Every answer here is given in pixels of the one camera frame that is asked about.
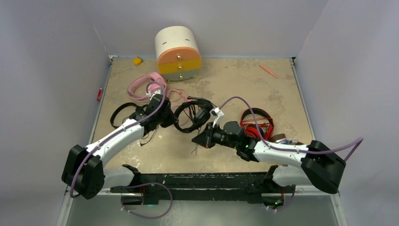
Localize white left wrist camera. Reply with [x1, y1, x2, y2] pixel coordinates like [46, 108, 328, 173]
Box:
[146, 84, 165, 100]

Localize orange pencil stick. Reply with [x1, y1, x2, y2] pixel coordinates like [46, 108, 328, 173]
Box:
[259, 64, 278, 78]

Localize brown leather silver headphones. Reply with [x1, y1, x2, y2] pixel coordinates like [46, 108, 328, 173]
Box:
[268, 134, 303, 145]

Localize red black headphones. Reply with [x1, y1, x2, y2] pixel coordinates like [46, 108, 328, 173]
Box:
[239, 108, 275, 140]

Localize small red clip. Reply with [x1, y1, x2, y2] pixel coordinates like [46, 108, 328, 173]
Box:
[96, 88, 103, 102]

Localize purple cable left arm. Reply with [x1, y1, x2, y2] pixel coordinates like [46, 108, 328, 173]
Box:
[69, 81, 167, 199]

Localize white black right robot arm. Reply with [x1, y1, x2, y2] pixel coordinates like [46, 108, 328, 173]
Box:
[192, 121, 346, 194]

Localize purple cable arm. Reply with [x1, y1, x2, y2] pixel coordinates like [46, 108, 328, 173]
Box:
[69, 81, 167, 199]
[218, 96, 364, 213]

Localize cream orange yellow drawer box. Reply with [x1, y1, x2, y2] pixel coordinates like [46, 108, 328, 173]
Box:
[154, 26, 202, 81]

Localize red audio cable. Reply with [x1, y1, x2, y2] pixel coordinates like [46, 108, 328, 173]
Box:
[242, 117, 275, 138]

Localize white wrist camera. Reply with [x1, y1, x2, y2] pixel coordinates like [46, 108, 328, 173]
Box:
[146, 84, 165, 100]
[210, 107, 224, 128]

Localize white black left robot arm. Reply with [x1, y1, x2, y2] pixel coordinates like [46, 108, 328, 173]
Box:
[61, 94, 177, 199]

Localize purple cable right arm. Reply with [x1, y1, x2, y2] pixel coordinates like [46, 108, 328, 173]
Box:
[218, 96, 364, 213]

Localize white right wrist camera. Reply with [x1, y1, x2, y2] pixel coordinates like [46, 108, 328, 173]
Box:
[210, 107, 224, 128]

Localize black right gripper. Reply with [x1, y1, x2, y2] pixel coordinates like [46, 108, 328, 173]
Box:
[192, 122, 238, 150]

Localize small yellow block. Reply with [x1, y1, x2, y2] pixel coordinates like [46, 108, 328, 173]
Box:
[132, 57, 144, 66]

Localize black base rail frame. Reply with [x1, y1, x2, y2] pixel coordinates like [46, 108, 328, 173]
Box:
[110, 165, 294, 206]

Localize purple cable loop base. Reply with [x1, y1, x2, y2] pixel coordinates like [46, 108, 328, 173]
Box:
[120, 183, 174, 220]

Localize pink headphones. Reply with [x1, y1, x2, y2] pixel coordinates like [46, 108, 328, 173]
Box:
[127, 72, 188, 103]

